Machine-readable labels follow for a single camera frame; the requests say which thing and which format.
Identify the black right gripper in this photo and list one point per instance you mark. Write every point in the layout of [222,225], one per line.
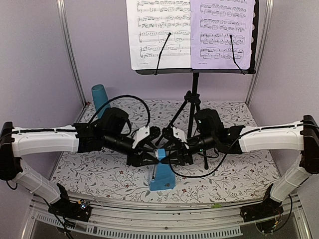
[186,156]

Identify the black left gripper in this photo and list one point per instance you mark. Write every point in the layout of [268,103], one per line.
[137,159]

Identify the blue metronome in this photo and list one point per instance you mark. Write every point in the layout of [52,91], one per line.
[161,176]

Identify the black music stand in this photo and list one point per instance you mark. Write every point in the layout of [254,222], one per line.
[197,87]

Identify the sheet music booklet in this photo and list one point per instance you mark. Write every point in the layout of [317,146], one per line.
[159,34]

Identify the purple sheet music page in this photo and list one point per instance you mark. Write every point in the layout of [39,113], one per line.
[221,34]

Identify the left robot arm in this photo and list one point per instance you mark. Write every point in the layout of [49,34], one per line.
[106,132]

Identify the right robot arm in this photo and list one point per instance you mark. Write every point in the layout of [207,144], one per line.
[302,136]

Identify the green tape piece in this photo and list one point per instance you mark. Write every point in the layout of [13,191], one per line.
[215,206]

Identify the teal ceramic vase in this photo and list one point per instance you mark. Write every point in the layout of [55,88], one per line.
[99,95]

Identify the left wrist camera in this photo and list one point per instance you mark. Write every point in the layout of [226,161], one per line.
[145,135]

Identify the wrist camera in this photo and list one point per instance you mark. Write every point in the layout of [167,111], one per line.
[174,136]
[145,135]

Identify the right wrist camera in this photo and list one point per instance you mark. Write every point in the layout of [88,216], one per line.
[174,136]

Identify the aluminium front rail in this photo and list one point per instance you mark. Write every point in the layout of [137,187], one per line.
[120,219]

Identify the aluminium frame post right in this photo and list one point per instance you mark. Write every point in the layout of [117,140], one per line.
[265,15]

